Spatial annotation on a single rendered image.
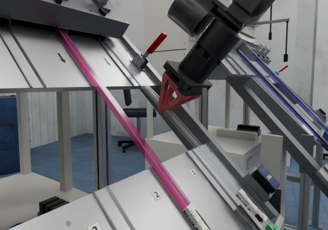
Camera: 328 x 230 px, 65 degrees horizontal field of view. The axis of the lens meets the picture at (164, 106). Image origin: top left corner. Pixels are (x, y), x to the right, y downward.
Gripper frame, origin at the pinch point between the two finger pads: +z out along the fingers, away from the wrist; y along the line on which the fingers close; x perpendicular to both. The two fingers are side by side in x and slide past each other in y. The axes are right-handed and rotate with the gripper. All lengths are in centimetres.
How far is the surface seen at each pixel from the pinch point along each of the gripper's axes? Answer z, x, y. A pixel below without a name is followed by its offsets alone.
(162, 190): 2.1, 13.9, 13.1
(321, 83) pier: -11, 2, -339
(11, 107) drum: 191, -175, -91
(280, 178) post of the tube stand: 5.5, 27.8, -36.9
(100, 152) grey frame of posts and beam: 32.8, -11.2, -10.2
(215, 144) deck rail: 0.5, 11.6, -7.7
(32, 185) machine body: 62, -21, -3
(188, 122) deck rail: 1.8, 3.9, -7.6
